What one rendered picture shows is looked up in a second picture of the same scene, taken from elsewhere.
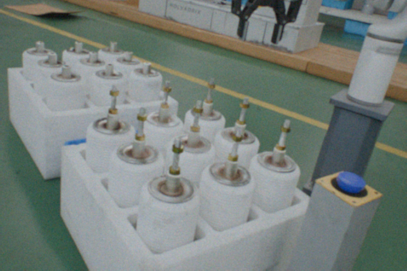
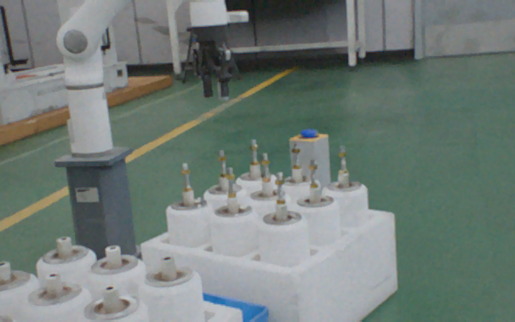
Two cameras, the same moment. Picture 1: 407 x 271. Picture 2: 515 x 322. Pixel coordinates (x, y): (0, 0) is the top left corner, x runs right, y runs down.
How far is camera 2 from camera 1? 173 cm
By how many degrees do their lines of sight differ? 97
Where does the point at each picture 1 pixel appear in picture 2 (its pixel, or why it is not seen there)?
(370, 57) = (101, 106)
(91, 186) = (337, 247)
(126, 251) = (381, 226)
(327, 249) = (326, 170)
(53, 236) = not seen: outside the picture
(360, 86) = (105, 137)
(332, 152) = (120, 212)
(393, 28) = (100, 72)
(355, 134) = (124, 181)
